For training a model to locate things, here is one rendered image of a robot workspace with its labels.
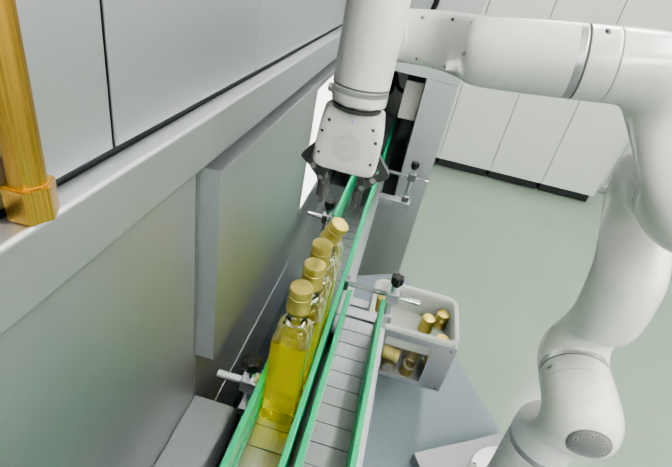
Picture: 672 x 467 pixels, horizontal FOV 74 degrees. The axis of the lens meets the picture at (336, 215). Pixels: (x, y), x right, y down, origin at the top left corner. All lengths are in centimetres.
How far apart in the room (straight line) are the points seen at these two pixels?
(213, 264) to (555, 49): 51
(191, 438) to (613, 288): 68
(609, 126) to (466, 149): 126
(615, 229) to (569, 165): 409
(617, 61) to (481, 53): 15
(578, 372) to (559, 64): 51
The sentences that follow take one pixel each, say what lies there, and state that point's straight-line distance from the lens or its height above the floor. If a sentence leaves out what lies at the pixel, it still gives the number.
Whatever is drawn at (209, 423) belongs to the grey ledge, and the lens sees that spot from 83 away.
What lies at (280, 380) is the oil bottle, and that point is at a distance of 74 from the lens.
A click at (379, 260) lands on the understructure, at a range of 196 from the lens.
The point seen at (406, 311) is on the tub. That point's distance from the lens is 125.
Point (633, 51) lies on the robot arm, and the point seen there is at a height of 170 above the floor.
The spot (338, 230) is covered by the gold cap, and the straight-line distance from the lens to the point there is 75.
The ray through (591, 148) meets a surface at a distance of 484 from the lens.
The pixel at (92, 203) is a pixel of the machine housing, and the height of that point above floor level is 155.
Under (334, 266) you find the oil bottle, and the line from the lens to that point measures 80.
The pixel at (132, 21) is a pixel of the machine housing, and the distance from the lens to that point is 41.
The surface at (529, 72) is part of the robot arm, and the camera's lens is 61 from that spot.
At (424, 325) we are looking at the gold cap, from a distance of 119.
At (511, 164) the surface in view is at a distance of 475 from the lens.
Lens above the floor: 175
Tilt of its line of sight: 31 degrees down
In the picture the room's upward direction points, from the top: 12 degrees clockwise
